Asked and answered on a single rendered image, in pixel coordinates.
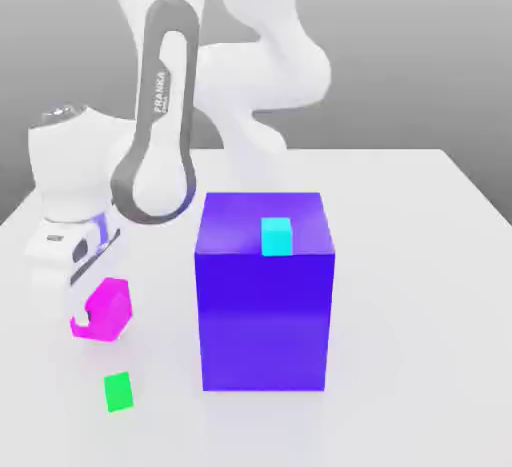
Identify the small cyan cube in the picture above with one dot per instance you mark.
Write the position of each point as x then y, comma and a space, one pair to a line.
276, 237

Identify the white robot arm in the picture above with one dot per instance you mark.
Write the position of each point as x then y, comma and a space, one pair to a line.
168, 87

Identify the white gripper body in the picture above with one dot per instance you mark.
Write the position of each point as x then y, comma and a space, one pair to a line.
102, 265

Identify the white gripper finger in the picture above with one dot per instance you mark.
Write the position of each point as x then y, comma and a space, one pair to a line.
81, 314

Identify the small green cube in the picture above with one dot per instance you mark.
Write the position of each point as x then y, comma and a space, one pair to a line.
118, 392

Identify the large blue box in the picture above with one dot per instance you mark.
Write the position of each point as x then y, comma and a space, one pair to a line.
264, 315

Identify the small magenta cube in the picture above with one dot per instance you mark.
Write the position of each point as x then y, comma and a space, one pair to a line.
108, 311

